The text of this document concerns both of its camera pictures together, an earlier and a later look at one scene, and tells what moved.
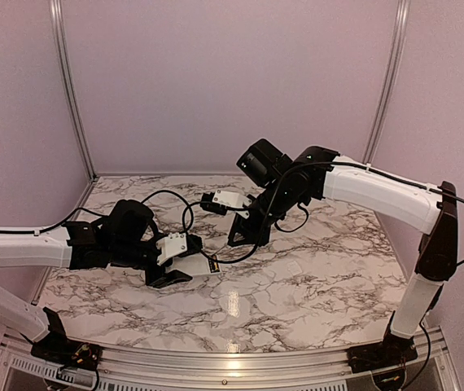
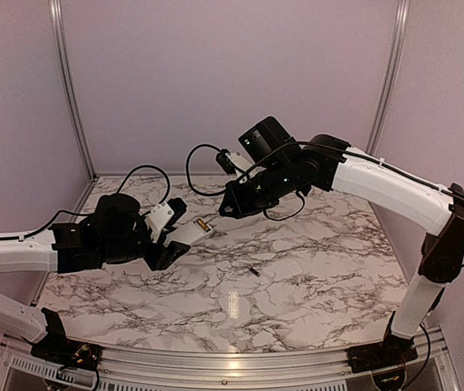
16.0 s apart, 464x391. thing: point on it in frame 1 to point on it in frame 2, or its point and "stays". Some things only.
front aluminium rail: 433,370 stays
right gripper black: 246,230 to 241,208
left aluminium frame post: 58,28 stays
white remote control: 198,265 to 189,231
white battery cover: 294,268 stays
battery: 214,265 to 203,226
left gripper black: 161,278 to 169,257
